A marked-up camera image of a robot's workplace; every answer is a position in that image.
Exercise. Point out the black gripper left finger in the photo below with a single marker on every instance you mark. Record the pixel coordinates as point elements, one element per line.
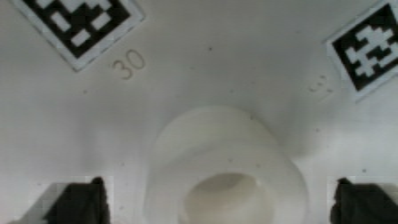
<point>79,206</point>

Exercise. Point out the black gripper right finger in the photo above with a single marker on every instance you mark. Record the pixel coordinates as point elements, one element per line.
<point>362,204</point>

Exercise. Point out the white round table top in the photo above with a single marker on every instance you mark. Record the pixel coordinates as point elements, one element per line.
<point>218,52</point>

